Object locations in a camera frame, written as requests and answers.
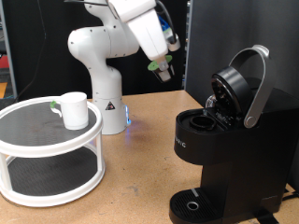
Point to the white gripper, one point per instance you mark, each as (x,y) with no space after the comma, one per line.
(148,34)

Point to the black Keurig coffee machine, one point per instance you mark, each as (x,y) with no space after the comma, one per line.
(243,155)

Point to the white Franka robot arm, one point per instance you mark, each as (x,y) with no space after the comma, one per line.
(106,77)

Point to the clear water reservoir black lid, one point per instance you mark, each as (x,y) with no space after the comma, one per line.
(210,101)

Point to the dark grey partition panel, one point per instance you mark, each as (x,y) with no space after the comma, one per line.
(218,31)

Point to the black curtain backdrop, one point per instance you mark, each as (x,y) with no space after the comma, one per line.
(40,62)

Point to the white two-tier turntable shelf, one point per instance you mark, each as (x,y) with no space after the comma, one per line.
(37,127)

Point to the red background item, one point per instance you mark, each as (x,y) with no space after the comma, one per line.
(3,62)

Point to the orange background item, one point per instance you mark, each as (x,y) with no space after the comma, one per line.
(3,90)

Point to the grey metal frame post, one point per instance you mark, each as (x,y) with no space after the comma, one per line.
(7,46)

